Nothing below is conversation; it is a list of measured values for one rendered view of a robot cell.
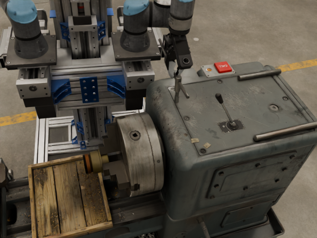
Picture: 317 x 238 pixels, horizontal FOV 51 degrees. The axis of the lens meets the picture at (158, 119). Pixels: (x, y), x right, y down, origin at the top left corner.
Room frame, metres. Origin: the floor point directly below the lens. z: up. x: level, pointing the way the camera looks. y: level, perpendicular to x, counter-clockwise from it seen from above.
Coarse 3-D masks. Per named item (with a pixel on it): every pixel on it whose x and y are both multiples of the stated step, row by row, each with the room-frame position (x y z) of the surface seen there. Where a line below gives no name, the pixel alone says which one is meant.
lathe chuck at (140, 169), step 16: (128, 128) 0.77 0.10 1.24; (144, 128) 0.78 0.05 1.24; (128, 144) 0.71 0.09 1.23; (144, 144) 0.72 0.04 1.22; (128, 160) 0.66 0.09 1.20; (144, 160) 0.67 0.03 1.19; (128, 176) 0.65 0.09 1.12; (144, 176) 0.64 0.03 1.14; (128, 192) 0.65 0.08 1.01; (144, 192) 0.64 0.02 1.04
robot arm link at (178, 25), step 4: (192, 16) 0.97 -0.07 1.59; (168, 20) 0.96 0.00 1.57; (172, 20) 0.95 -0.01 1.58; (176, 20) 0.94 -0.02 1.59; (180, 20) 0.94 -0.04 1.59; (184, 20) 0.94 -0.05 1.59; (188, 20) 0.95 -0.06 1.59; (172, 24) 0.95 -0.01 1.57; (176, 24) 0.94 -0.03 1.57; (180, 24) 0.94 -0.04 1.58; (184, 24) 0.94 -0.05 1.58; (188, 24) 0.95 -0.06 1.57; (172, 28) 0.95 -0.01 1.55; (176, 28) 0.94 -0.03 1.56; (180, 28) 0.94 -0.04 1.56; (184, 28) 0.94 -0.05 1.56; (188, 28) 0.95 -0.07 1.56
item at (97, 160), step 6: (84, 156) 0.72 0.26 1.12; (90, 156) 0.72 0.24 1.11; (96, 156) 0.72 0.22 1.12; (102, 156) 0.73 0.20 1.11; (84, 162) 0.69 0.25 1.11; (90, 162) 0.70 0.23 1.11; (96, 162) 0.70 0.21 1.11; (102, 162) 0.71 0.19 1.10; (108, 162) 0.71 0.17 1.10; (90, 168) 0.68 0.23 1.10; (96, 168) 0.68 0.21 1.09; (102, 168) 0.69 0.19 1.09
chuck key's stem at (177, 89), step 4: (176, 76) 0.93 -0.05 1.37; (180, 76) 0.93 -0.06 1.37; (176, 80) 0.92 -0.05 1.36; (180, 80) 0.92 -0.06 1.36; (176, 84) 0.92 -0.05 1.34; (176, 88) 0.91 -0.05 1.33; (180, 88) 0.92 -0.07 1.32; (176, 92) 0.91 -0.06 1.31; (176, 96) 0.91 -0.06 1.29; (176, 100) 0.91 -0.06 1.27
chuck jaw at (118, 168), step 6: (114, 162) 0.71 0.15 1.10; (120, 162) 0.71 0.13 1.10; (108, 168) 0.68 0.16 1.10; (114, 168) 0.69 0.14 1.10; (120, 168) 0.69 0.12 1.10; (108, 174) 0.68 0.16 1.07; (114, 174) 0.66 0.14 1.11; (120, 174) 0.66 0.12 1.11; (126, 174) 0.66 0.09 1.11; (114, 180) 0.65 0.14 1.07; (120, 180) 0.63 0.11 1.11; (126, 180) 0.64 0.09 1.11; (120, 186) 0.62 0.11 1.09; (126, 186) 0.63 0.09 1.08; (132, 186) 0.62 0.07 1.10; (138, 186) 0.63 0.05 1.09
